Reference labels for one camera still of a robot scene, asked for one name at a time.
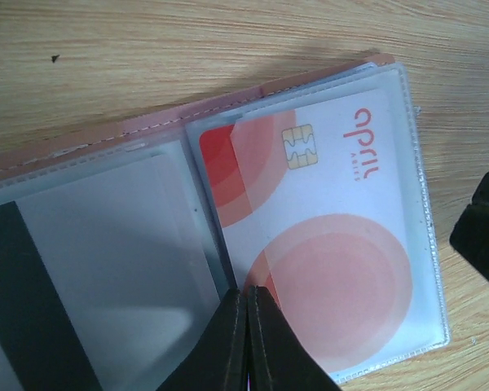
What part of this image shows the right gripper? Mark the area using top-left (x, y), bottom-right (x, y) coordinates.
top-left (449, 172), bottom-right (489, 282)

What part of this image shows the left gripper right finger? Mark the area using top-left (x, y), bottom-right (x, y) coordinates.
top-left (247, 286), bottom-right (340, 391)

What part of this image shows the red white card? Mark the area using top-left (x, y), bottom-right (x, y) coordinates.
top-left (199, 89), bottom-right (416, 373)

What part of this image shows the white card with stripe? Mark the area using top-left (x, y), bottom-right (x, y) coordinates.
top-left (0, 152), bottom-right (220, 390)

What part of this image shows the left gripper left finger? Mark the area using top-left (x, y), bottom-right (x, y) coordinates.
top-left (158, 289), bottom-right (248, 391)

